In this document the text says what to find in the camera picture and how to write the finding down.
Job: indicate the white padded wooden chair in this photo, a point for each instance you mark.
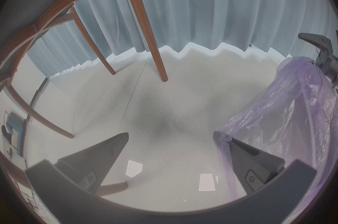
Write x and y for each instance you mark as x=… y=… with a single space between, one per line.
x=143 y=19

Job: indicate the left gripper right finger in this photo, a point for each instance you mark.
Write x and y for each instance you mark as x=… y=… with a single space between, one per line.
x=253 y=164

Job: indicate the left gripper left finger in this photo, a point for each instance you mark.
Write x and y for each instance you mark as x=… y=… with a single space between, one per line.
x=100 y=162

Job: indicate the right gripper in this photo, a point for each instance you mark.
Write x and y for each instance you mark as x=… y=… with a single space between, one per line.
x=330 y=64

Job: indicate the purple plastic bag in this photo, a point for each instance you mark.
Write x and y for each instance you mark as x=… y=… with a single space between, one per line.
x=290 y=85

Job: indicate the pale blue curtain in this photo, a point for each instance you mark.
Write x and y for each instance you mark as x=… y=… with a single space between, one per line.
x=211 y=1

